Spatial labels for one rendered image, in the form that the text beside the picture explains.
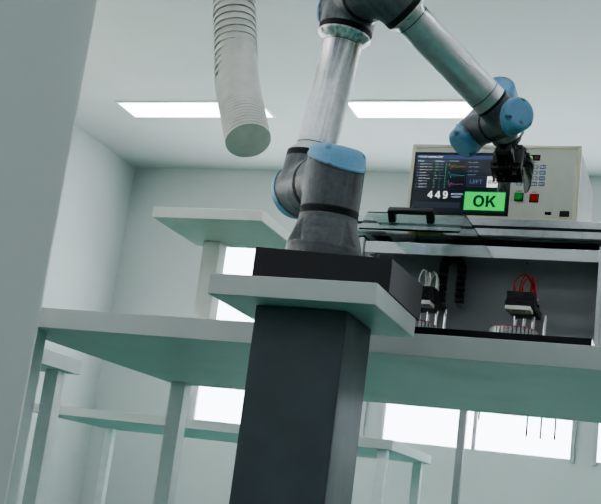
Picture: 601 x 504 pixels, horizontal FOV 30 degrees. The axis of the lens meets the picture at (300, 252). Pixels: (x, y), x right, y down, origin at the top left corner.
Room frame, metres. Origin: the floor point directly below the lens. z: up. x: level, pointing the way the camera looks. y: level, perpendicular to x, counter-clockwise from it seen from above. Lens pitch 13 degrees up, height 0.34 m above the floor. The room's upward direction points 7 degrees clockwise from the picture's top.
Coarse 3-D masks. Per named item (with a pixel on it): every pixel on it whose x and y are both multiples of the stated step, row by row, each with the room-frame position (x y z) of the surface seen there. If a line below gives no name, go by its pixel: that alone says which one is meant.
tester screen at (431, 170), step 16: (432, 160) 2.80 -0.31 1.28; (448, 160) 2.79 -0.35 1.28; (464, 160) 2.77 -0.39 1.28; (480, 160) 2.76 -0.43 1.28; (416, 176) 2.82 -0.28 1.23; (432, 176) 2.80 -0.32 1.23; (448, 176) 2.79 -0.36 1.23; (464, 176) 2.77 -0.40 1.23; (416, 192) 2.81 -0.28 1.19; (464, 192) 2.77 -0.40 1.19; (448, 208) 2.78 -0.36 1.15
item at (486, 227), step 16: (480, 224) 2.72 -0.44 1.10; (496, 224) 2.71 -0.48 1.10; (512, 224) 2.70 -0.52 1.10; (528, 224) 2.68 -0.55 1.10; (544, 224) 2.67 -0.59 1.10; (560, 224) 2.65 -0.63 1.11; (576, 224) 2.64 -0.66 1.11; (592, 224) 2.63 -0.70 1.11; (368, 240) 2.93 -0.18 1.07; (384, 240) 2.99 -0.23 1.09; (496, 240) 2.91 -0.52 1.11; (512, 240) 2.73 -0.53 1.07; (528, 240) 2.71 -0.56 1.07; (544, 240) 2.69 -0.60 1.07; (560, 240) 2.68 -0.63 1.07; (576, 240) 2.65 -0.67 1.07; (592, 240) 2.64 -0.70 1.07
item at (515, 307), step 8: (512, 296) 2.64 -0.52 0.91; (520, 296) 2.63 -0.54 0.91; (528, 296) 2.62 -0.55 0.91; (504, 304) 2.64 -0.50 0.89; (512, 304) 2.63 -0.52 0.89; (520, 304) 2.63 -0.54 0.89; (528, 304) 2.62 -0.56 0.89; (512, 312) 2.65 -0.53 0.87; (520, 312) 2.64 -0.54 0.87; (528, 312) 2.63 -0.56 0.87; (536, 312) 2.67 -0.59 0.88
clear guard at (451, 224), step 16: (368, 224) 2.57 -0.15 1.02; (384, 224) 2.56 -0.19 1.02; (400, 224) 2.55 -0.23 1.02; (416, 224) 2.54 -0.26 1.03; (432, 224) 2.52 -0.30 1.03; (448, 224) 2.51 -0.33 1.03; (464, 224) 2.61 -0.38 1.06; (400, 240) 2.84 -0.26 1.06; (416, 240) 2.82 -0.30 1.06; (432, 240) 2.80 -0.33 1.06; (448, 240) 2.78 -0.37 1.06; (464, 240) 2.76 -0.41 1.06; (480, 240) 2.74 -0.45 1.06
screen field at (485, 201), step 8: (472, 192) 2.76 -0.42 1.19; (480, 192) 2.76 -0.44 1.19; (488, 192) 2.75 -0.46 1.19; (496, 192) 2.74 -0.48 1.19; (504, 192) 2.73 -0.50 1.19; (464, 200) 2.77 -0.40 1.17; (472, 200) 2.76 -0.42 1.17; (480, 200) 2.75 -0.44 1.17; (488, 200) 2.75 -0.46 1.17; (496, 200) 2.74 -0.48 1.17; (504, 200) 2.73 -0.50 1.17; (464, 208) 2.77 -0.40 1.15; (472, 208) 2.76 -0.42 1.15; (480, 208) 2.75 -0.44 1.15; (488, 208) 2.75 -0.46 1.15; (496, 208) 2.74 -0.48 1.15
